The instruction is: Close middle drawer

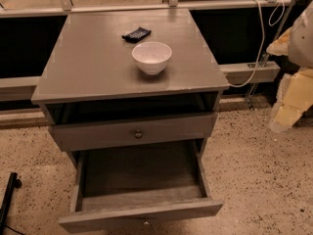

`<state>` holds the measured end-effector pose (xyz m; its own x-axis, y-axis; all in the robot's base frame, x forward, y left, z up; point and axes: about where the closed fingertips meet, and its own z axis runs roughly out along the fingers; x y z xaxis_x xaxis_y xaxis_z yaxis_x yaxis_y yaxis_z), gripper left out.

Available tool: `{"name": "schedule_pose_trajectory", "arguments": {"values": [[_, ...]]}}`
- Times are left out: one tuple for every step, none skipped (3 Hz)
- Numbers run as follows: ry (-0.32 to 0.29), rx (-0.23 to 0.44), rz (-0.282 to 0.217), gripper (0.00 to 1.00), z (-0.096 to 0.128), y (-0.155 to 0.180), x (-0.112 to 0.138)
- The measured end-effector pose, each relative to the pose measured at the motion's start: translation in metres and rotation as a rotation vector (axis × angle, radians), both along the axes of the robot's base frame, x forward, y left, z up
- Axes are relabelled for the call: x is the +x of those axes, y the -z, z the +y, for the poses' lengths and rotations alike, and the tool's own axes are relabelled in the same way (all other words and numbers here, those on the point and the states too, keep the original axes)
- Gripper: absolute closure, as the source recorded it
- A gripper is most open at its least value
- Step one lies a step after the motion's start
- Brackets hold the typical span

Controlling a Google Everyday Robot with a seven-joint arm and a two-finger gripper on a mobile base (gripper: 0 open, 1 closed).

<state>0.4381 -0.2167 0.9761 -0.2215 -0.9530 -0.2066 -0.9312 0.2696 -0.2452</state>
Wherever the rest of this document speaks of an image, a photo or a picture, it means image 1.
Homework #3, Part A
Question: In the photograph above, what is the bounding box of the upper grey drawer with knob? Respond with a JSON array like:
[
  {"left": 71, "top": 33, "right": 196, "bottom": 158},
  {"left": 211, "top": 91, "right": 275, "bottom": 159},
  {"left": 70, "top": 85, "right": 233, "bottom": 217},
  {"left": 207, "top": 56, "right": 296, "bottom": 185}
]
[{"left": 49, "top": 113, "right": 217, "bottom": 152}]

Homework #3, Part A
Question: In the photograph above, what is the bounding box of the thin metal pole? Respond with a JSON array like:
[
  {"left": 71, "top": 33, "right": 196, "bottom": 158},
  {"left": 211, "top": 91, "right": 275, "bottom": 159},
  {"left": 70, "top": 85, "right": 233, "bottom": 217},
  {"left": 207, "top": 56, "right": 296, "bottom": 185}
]
[{"left": 243, "top": 0, "right": 297, "bottom": 110}]

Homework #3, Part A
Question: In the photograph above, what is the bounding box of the white ceramic bowl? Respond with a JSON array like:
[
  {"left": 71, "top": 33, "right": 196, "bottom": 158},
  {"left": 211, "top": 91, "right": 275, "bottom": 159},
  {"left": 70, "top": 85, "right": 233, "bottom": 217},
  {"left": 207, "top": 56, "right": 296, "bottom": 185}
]
[{"left": 132, "top": 42, "right": 172, "bottom": 75}]

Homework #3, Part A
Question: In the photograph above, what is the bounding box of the grey wooden nightstand cabinet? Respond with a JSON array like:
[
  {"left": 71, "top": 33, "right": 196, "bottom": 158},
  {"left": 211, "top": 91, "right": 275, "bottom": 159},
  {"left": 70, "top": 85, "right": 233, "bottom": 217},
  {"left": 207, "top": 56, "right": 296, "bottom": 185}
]
[{"left": 30, "top": 8, "right": 230, "bottom": 168}]

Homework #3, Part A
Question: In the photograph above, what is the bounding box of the dark blue snack packet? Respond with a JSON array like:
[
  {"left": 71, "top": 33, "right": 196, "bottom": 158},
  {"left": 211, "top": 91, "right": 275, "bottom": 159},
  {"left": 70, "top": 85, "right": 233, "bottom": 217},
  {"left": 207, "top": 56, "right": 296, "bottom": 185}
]
[{"left": 122, "top": 27, "right": 152, "bottom": 43}]

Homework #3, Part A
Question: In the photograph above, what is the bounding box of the black bar on floor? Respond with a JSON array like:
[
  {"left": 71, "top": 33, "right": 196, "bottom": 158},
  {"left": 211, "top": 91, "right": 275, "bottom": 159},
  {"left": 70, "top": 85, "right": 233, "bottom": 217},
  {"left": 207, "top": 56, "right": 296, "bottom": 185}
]
[{"left": 0, "top": 172, "right": 22, "bottom": 235}]

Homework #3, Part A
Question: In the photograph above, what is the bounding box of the white cable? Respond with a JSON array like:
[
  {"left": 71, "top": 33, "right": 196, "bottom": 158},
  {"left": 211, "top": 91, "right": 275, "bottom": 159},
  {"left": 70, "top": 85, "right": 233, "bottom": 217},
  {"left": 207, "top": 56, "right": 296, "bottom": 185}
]
[{"left": 226, "top": 0, "right": 286, "bottom": 89}]

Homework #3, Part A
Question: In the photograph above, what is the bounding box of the metal railing frame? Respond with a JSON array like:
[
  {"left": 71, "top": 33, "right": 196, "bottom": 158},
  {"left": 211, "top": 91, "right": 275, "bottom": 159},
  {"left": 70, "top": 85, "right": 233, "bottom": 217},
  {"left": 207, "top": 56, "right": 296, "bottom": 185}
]
[{"left": 0, "top": 0, "right": 294, "bottom": 103}]

